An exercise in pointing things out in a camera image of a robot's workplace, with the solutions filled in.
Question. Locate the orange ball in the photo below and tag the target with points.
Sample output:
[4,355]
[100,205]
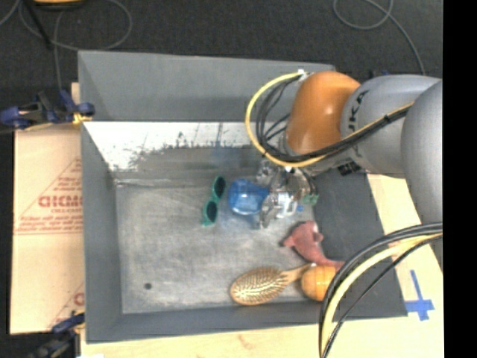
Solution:
[316,282]

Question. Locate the wooden hairbrush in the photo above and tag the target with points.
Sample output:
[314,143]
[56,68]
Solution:
[257,286]

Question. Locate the brown cardboard board, red print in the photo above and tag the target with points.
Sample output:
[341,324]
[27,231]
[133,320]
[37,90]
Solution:
[44,267]

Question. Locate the green sunglasses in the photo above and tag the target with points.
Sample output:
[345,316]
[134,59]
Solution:
[212,210]

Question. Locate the blue clear cup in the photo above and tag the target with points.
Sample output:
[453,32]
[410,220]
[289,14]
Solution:
[244,198]

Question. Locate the pink toy animal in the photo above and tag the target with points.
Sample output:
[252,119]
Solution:
[307,239]

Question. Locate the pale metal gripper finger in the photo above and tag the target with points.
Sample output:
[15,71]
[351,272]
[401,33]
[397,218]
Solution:
[267,211]
[265,173]

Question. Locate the grey metal bin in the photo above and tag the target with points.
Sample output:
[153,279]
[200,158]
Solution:
[179,252]

